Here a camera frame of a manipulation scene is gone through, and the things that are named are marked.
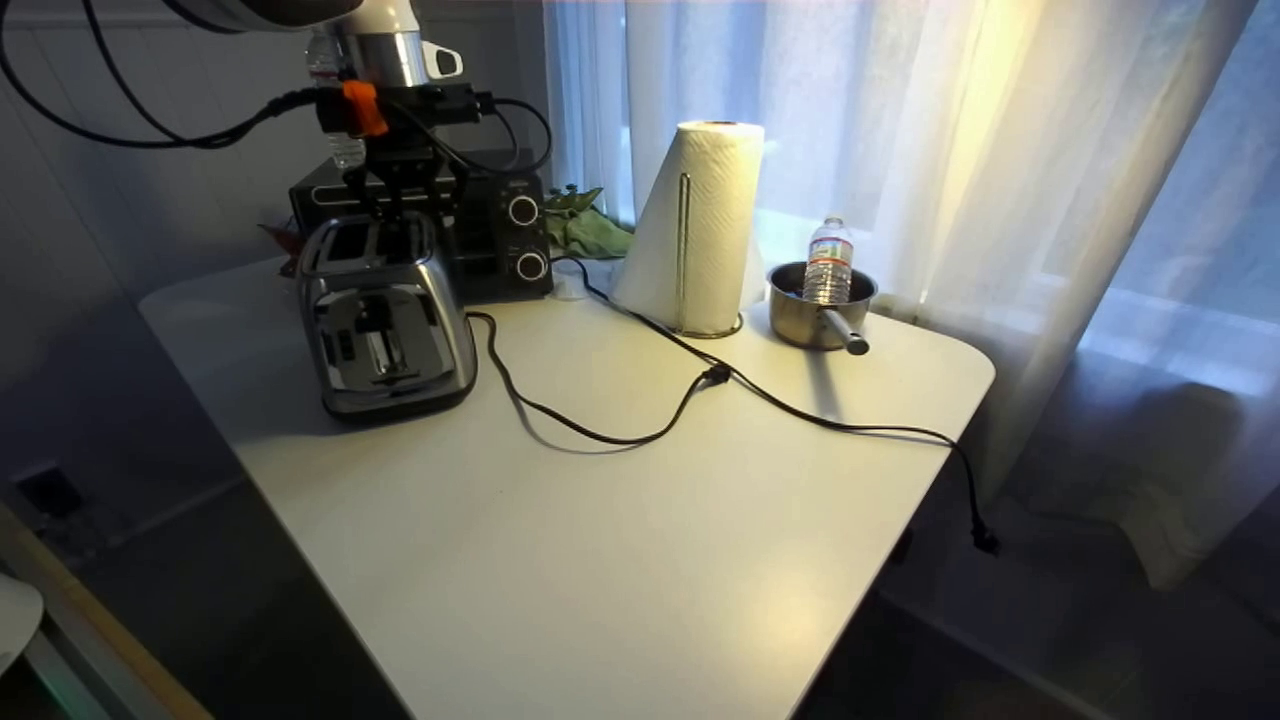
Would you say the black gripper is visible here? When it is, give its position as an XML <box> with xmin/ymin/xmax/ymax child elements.
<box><xmin>317</xmin><ymin>81</ymin><xmax>497</xmax><ymax>259</ymax></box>

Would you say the silver two-slot toaster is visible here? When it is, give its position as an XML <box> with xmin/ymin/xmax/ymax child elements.
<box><xmin>296</xmin><ymin>212</ymin><xmax>475</xmax><ymax>425</ymax></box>

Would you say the black toaster oven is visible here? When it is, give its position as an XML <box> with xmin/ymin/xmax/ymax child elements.
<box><xmin>287</xmin><ymin>153</ymin><xmax>551</xmax><ymax>304</ymax></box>

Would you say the green plastic item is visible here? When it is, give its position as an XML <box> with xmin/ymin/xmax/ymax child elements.
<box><xmin>544</xmin><ymin>183</ymin><xmax>638</xmax><ymax>259</ymax></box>

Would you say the white paper towel roll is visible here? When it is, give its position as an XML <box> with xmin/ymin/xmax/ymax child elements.
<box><xmin>614</xmin><ymin>121</ymin><xmax>765</xmax><ymax>335</ymax></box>

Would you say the small steel saucepan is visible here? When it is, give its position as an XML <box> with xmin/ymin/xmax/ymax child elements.
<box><xmin>770</xmin><ymin>263</ymin><xmax>876</xmax><ymax>358</ymax></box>

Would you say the tiny water bottle in pan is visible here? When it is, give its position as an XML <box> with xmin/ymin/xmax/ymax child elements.
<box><xmin>804</xmin><ymin>216</ymin><xmax>853</xmax><ymax>304</ymax></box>

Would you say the white sheer curtain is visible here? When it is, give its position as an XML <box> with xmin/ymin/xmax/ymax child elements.
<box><xmin>544</xmin><ymin>0</ymin><xmax>1280</xmax><ymax>590</ymax></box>

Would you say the black toaster power cable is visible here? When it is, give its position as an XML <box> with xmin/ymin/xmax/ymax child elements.
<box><xmin>458</xmin><ymin>258</ymin><xmax>1003</xmax><ymax>562</ymax></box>

